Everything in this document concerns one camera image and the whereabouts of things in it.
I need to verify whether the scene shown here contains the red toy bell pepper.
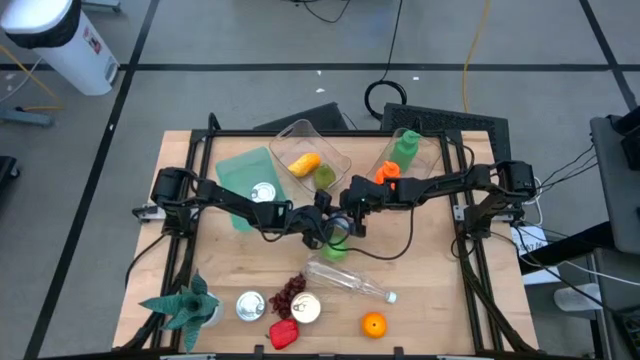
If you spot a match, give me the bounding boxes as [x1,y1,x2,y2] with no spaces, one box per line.
[268,318,300,351]

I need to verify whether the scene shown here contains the black aluminium table frame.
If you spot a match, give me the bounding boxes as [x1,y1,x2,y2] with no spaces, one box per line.
[117,112,540,360]

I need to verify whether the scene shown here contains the white plant pot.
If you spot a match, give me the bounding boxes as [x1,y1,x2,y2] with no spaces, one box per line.
[202,292,225,329]

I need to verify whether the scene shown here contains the black beam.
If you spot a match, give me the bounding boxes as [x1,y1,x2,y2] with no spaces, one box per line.
[519,221,617,275]

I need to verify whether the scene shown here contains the black coiled hanging cable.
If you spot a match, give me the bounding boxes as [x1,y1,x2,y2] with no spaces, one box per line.
[363,0,409,122]

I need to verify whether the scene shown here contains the bright green toy apple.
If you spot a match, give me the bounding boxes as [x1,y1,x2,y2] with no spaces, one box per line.
[319,234,350,263]

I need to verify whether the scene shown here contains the teal artificial plant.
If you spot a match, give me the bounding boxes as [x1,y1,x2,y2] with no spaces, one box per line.
[138,270,221,354]

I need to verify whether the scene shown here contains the clear white-capped water bottle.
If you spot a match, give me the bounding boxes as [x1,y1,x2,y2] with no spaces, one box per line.
[303,258,399,305]

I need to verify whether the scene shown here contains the white trash bin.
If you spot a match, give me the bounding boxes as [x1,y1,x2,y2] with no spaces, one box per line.
[0,0,121,97]

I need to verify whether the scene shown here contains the teal translucent plastic tray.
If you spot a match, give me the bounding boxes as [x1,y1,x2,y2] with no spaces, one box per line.
[214,145,289,234]

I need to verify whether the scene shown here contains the clear plastic bin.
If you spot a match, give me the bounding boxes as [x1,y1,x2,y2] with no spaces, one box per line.
[365,127,444,189]
[268,118,353,196]

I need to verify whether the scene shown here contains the black device on cabinet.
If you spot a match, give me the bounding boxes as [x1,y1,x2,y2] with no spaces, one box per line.
[606,103,640,172]

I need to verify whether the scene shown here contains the black floor equipment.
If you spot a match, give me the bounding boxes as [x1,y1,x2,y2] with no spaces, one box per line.
[0,155,21,194]

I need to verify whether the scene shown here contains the light grey chair foot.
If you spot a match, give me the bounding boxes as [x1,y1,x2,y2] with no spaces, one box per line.
[552,282,603,315]

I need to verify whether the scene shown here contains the dark red toy grapes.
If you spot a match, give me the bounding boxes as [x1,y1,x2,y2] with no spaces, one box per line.
[268,272,307,320]

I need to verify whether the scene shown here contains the toy orange fruit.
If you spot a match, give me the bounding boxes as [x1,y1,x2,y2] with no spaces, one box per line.
[360,311,389,340]

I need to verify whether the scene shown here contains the silver lid tin can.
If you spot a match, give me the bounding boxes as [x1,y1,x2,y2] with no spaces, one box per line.
[235,290,267,323]
[249,181,278,205]

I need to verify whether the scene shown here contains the thin black floor cable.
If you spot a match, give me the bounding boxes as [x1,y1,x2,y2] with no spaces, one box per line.
[287,0,352,25]

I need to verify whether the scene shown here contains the black mesh computer case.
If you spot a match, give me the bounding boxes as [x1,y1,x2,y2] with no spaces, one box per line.
[380,102,512,170]

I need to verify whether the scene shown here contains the olive green toy pear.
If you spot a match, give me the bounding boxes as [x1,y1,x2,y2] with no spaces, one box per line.
[313,163,337,191]

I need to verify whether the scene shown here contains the orange plastic bottle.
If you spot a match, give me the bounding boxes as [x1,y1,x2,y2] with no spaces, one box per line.
[374,160,403,191]

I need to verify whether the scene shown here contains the grey power strip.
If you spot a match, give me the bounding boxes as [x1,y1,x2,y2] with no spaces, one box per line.
[0,108,55,129]

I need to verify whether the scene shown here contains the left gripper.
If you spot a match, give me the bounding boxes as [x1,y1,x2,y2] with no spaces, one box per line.
[285,189,334,250]

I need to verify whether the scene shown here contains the black flat panel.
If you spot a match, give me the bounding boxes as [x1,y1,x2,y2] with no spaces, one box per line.
[253,101,350,132]

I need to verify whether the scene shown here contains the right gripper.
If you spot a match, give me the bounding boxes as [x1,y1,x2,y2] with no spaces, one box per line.
[339,174,389,237]

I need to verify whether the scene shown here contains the green plastic bottle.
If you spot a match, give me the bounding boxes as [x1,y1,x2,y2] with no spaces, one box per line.
[389,129,421,174]

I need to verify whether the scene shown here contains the white label sheet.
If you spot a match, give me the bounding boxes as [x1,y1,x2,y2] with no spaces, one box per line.
[510,224,550,259]

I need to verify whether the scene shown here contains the yellow hanging cable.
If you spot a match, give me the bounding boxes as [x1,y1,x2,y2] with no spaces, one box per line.
[460,0,494,114]

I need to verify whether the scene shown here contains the yellow toy mango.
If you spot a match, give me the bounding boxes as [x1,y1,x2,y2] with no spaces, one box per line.
[287,152,322,179]

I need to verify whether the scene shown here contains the grey cabinet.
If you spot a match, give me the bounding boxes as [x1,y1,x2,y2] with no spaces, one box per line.
[588,113,640,256]

